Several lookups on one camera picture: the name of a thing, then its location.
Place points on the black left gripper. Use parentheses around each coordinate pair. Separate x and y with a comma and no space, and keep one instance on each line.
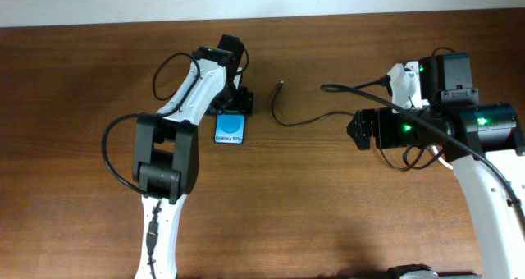
(243,104)

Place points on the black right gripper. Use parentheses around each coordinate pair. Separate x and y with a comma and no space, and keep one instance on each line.
(365,128)

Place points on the blue Galaxy smartphone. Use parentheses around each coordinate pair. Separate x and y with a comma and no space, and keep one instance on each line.
(229,129)

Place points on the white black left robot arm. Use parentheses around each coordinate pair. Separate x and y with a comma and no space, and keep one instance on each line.
(166,155)

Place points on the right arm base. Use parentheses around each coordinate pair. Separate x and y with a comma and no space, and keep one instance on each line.
(422,271)

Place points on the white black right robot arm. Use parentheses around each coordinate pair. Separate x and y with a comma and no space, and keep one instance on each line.
(434,103)

